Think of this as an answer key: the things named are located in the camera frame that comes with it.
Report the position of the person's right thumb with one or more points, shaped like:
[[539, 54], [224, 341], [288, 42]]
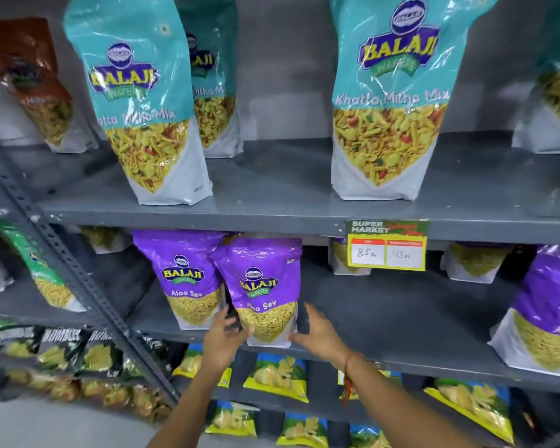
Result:
[[300, 338]]

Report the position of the person's right hand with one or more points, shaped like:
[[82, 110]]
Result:
[[324, 342]]

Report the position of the row of black chip packets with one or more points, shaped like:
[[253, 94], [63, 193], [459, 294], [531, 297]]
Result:
[[60, 352]]

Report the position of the person's left forearm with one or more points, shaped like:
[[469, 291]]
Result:
[[191, 410]]

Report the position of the person's left thumb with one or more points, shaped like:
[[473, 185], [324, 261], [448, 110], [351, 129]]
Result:
[[245, 334]]

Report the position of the orange brown snack packet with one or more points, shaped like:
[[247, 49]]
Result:
[[32, 83]]

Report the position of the green snack packet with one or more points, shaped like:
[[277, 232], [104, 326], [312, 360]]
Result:
[[37, 270]]

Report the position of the teal snack mix packet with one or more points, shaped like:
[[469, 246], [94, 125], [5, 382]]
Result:
[[135, 88], [387, 88], [557, 102], [217, 88]]

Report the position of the yellow green price label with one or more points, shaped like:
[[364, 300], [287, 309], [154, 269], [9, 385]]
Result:
[[386, 247]]

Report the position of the grey metal shelf rack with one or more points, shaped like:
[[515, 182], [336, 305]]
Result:
[[284, 200]]

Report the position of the white-bottomed yellow snack packet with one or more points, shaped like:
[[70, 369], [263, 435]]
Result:
[[103, 238]]

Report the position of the grey slotted upright post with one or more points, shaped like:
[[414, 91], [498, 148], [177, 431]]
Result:
[[70, 270]]

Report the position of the red thread wristband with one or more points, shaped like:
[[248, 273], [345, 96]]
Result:
[[348, 368]]

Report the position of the row of orange chip packets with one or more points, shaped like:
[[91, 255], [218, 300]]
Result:
[[93, 389]]

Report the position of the row of blue yellow chip packets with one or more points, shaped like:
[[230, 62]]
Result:
[[275, 375]]

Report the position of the person's left hand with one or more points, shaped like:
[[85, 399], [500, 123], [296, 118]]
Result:
[[221, 347]]

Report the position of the person's right forearm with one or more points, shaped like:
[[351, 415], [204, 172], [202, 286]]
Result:
[[396, 410]]

